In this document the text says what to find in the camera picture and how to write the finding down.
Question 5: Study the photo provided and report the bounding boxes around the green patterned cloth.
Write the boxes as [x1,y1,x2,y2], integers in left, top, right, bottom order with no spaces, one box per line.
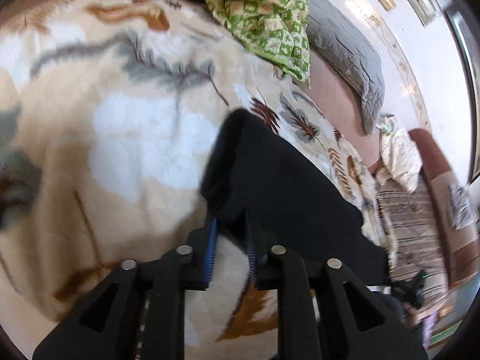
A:
[205,0,311,86]

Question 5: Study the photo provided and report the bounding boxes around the black pants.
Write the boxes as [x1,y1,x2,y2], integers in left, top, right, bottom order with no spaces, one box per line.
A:
[200,109,389,286]

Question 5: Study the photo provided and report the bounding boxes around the grey quilted pillow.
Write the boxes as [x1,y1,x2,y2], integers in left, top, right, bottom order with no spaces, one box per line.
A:
[306,0,385,135]

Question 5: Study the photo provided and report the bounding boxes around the pink mattress sheet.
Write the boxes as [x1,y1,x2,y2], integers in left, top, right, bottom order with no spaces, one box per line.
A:
[307,50,382,174]

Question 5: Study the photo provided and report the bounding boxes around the brown headboard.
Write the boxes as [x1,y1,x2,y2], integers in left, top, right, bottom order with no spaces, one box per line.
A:
[408,128,479,289]

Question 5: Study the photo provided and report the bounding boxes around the cream crumpled quilt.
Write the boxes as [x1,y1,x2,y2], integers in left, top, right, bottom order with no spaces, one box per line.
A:
[376,116,422,194]

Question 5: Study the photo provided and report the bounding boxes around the striped floral bedsheet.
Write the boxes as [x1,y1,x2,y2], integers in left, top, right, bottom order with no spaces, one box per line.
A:
[378,180,448,320]

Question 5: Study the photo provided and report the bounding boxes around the small mint green item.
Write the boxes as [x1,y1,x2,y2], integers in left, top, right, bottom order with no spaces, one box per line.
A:
[377,115,396,136]

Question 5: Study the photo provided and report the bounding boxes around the leaf pattern fleece blanket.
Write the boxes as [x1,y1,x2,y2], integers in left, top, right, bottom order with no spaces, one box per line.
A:
[1,0,396,357]

